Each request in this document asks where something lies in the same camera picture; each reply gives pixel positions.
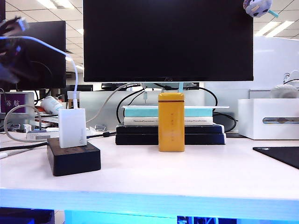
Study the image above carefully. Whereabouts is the frosted grey desk divider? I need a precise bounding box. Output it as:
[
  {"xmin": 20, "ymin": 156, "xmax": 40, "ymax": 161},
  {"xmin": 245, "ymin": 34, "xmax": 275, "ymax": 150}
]
[{"xmin": 79, "ymin": 90, "xmax": 205, "ymax": 128}]

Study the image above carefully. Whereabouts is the black power strip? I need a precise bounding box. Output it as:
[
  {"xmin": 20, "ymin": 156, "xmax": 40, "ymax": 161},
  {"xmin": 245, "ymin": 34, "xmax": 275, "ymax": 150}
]
[{"xmin": 46, "ymin": 137, "xmax": 101, "ymax": 177}]

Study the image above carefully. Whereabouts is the purple plush toy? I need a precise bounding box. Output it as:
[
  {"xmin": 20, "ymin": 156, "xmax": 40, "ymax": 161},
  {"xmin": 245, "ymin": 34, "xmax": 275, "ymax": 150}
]
[{"xmin": 242, "ymin": 0, "xmax": 280, "ymax": 19}]

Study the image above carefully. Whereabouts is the white plastic bottle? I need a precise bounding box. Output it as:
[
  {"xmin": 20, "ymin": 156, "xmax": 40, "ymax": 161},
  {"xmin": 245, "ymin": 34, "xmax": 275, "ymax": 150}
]
[{"xmin": 41, "ymin": 96, "xmax": 65, "ymax": 115}]

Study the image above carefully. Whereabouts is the white book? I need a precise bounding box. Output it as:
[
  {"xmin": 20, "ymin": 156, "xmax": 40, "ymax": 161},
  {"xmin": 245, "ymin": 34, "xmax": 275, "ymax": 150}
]
[{"xmin": 123, "ymin": 117, "xmax": 214, "ymax": 126}]

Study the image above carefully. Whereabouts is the stack of magazines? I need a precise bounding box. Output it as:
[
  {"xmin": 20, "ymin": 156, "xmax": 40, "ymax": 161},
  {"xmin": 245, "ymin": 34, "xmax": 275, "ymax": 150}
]
[{"xmin": 35, "ymin": 114, "xmax": 60, "ymax": 128}]

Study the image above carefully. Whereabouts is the long white barcode box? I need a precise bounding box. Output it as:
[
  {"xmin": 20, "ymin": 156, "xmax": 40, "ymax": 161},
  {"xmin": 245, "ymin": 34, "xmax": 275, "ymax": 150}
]
[{"xmin": 26, "ymin": 127, "xmax": 96, "ymax": 142}]

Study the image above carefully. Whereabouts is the purple name sign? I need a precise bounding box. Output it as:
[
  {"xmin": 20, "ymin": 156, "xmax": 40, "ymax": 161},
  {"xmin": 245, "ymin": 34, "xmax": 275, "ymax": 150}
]
[{"xmin": 0, "ymin": 91, "xmax": 36, "ymax": 126}]

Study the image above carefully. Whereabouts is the black cable with ferrite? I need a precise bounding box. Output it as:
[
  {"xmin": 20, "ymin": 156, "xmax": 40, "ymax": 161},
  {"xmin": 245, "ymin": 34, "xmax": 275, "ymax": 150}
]
[{"xmin": 86, "ymin": 131, "xmax": 117, "ymax": 139}]

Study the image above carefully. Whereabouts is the black background monitor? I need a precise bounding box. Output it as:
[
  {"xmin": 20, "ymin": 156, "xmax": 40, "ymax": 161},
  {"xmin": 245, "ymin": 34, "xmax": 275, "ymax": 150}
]
[
  {"xmin": 0, "ymin": 0, "xmax": 7, "ymax": 91},
  {"xmin": 6, "ymin": 21, "xmax": 67, "ymax": 91}
]

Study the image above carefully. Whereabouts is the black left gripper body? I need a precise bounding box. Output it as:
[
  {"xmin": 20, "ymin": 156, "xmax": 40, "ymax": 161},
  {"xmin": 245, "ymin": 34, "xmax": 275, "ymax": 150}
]
[{"xmin": 0, "ymin": 20, "xmax": 24, "ymax": 70}]

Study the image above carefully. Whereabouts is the ceiling light strip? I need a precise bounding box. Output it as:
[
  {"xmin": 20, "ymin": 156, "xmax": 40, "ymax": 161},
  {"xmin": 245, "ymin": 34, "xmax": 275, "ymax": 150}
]
[
  {"xmin": 266, "ymin": 21, "xmax": 295, "ymax": 38},
  {"xmin": 255, "ymin": 21, "xmax": 282, "ymax": 37}
]

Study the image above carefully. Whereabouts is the black mouse pad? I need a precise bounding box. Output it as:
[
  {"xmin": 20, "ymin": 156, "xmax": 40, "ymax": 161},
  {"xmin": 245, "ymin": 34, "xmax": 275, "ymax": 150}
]
[{"xmin": 252, "ymin": 146, "xmax": 299, "ymax": 170}]

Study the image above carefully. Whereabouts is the brown wooden cabinet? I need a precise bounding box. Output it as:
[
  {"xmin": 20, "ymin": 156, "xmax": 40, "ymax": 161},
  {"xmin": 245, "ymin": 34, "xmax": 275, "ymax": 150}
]
[{"xmin": 67, "ymin": 99, "xmax": 80, "ymax": 110}]

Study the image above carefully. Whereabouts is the yellow tin box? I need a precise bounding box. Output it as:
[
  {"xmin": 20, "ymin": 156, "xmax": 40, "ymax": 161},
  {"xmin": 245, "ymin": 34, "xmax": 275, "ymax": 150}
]
[{"xmin": 158, "ymin": 92, "xmax": 186, "ymax": 153}]

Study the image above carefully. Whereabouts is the white USB connector cable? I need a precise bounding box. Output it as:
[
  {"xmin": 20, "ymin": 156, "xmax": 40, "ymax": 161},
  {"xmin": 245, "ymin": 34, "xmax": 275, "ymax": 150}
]
[{"xmin": 0, "ymin": 151, "xmax": 31, "ymax": 160}]

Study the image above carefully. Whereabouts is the white charger cable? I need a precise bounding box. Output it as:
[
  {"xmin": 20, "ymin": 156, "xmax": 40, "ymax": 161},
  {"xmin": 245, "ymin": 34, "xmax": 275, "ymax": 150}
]
[{"xmin": 0, "ymin": 36, "xmax": 79, "ymax": 110}]

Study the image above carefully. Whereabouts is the white box device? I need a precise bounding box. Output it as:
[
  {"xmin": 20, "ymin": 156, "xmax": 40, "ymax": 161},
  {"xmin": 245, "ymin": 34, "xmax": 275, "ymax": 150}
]
[{"xmin": 238, "ymin": 98, "xmax": 299, "ymax": 140}]

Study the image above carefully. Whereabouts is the large black AOC monitor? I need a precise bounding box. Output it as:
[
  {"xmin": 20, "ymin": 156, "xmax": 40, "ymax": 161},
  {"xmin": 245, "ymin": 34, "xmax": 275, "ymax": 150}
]
[{"xmin": 83, "ymin": 0, "xmax": 255, "ymax": 83}]

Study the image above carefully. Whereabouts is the grey cable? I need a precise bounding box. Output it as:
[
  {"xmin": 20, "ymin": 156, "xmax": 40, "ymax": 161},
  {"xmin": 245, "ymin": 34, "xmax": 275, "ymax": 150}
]
[{"xmin": 4, "ymin": 83, "xmax": 143, "ymax": 143}]

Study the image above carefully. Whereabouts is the white charger block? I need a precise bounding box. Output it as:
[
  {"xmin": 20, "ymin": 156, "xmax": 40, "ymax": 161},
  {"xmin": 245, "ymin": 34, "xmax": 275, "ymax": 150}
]
[{"xmin": 58, "ymin": 108, "xmax": 87, "ymax": 149}]

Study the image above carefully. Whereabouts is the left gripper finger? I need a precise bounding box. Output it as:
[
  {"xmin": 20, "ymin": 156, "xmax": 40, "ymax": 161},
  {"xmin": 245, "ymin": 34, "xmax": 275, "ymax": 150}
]
[
  {"xmin": 13, "ymin": 16, "xmax": 30, "ymax": 32},
  {"xmin": 0, "ymin": 63, "xmax": 21, "ymax": 84}
]

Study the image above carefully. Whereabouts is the black power strip cord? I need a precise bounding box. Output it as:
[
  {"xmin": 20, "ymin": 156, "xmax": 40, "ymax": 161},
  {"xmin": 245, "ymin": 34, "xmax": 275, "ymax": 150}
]
[{"xmin": 0, "ymin": 141, "xmax": 50, "ymax": 152}]

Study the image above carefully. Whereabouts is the black monitor cable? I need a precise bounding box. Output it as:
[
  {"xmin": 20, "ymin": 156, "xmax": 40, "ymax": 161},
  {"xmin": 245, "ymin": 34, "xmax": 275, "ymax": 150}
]
[
  {"xmin": 116, "ymin": 87, "xmax": 147, "ymax": 126},
  {"xmin": 198, "ymin": 86, "xmax": 239, "ymax": 133}
]

